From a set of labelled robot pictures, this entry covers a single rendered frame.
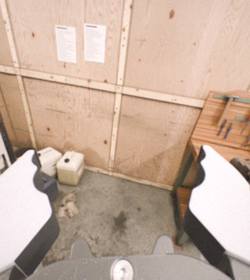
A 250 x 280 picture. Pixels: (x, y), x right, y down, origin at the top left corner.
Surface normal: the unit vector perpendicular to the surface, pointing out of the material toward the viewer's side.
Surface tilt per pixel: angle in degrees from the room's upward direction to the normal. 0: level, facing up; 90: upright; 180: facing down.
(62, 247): 0
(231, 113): 90
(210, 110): 90
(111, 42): 90
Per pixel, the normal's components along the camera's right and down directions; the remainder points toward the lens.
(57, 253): 0.13, -0.86
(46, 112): -0.19, 0.47
